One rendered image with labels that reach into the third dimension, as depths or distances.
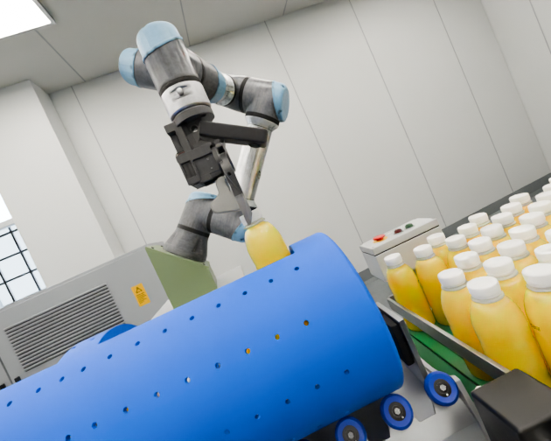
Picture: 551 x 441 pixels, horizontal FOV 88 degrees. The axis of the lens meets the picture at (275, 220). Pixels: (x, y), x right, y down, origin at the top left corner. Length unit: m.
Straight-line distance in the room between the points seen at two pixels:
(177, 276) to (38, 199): 2.71
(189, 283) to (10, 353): 1.79
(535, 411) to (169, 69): 0.64
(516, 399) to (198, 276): 0.77
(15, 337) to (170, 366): 2.14
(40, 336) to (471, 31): 5.73
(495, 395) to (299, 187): 3.17
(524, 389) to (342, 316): 0.21
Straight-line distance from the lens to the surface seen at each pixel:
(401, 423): 0.53
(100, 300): 2.28
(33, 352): 2.53
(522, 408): 0.45
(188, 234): 1.00
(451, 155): 4.55
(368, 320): 0.42
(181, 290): 0.95
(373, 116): 4.06
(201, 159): 0.50
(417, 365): 0.58
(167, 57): 0.56
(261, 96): 0.97
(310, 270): 0.43
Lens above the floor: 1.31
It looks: 2 degrees down
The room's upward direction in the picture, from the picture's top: 24 degrees counter-clockwise
